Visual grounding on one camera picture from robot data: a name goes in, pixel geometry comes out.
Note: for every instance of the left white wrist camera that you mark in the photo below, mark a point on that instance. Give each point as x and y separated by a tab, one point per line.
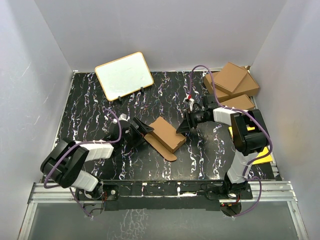
122	117

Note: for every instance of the yellow booklet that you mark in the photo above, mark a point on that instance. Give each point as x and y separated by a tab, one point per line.
266	159

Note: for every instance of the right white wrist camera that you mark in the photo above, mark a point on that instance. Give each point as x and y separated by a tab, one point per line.
190	101

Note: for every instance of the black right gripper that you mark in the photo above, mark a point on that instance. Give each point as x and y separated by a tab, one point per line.
188	122

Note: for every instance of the whiteboard with orange frame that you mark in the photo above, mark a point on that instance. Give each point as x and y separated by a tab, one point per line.
124	76

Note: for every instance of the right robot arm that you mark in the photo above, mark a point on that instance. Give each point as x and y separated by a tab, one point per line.
249	136

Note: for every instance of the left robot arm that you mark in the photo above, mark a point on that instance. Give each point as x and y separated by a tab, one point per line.
64	165

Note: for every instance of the black base frame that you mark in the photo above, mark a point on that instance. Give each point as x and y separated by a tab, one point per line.
164	203

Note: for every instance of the aluminium rail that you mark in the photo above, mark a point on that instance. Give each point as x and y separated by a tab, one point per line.
271	191

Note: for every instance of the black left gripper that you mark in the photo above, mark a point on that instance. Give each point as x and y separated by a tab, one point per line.
141	131

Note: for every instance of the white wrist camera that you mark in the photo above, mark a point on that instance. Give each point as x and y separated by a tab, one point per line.
122	117
190	101

